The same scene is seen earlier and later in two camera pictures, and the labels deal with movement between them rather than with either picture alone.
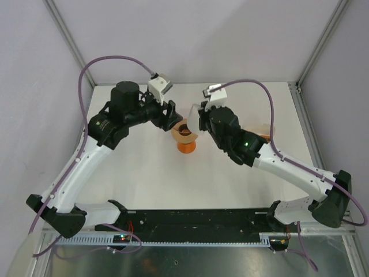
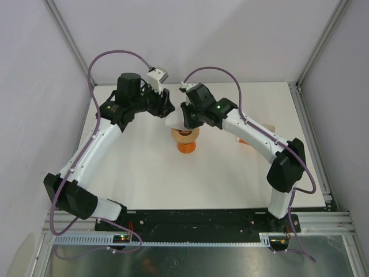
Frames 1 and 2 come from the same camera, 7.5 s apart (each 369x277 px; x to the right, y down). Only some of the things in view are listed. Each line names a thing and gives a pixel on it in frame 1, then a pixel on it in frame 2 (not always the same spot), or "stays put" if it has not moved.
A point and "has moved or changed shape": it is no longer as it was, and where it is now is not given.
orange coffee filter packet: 267,137 has moved or changed shape
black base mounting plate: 202,221 stays put
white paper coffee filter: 193,118 has moved or changed shape
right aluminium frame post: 322,43 stays put
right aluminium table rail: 310,132 stays put
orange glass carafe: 186,148 stays put
